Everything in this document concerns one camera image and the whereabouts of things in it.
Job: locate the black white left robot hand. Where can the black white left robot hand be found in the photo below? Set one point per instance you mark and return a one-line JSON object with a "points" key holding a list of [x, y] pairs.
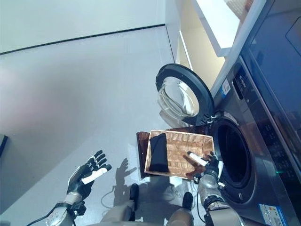
{"points": [[80, 179]]}

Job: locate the grey right robot leg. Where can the grey right robot leg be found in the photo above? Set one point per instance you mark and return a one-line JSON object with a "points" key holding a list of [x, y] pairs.
{"points": [[181, 212]]}

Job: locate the small blue washer sticker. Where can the small blue washer sticker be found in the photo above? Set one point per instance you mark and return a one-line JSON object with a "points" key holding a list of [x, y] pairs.
{"points": [[225, 88]]}

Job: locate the black garment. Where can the black garment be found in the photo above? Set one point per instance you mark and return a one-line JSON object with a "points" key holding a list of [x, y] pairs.
{"points": [[159, 153]]}

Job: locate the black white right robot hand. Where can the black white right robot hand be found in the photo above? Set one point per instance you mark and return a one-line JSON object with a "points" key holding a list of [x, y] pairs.
{"points": [[211, 166]]}

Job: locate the grey stacked dryer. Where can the grey stacked dryer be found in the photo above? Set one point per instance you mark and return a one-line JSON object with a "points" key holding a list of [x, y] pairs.
{"points": [[277, 70]]}

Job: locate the rectangular wicker laundry basket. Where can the rectangular wicker laundry basket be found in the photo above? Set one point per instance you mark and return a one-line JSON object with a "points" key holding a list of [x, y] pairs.
{"points": [[181, 153]]}

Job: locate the large blue white appliance label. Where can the large blue white appliance label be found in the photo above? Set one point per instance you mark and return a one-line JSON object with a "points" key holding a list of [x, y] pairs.
{"points": [[272, 215]]}

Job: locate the grey cabinet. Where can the grey cabinet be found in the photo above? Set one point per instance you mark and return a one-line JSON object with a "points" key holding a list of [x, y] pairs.
{"points": [[2, 144]]}

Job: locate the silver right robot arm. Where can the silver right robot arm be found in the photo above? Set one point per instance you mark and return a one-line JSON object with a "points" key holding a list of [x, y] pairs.
{"points": [[211, 197]]}

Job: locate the shallow light wicker tray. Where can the shallow light wicker tray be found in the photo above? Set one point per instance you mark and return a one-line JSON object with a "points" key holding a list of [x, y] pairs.
{"points": [[236, 7]]}

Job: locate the round glass washer door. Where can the round glass washer door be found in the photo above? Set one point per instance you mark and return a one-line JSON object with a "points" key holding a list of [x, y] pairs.
{"points": [[200, 84]]}

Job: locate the white counter cabinet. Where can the white counter cabinet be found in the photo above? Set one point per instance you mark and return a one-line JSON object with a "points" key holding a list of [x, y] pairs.
{"points": [[204, 30]]}

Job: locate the grey front-loading washing machine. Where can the grey front-loading washing machine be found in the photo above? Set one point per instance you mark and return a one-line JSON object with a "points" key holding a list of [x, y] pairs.
{"points": [[258, 141]]}

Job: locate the brown woven box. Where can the brown woven box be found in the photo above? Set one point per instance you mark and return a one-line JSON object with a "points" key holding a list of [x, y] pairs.
{"points": [[248, 4]]}

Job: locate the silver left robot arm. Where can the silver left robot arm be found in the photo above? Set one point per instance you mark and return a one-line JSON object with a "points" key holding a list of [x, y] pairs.
{"points": [[60, 212]]}

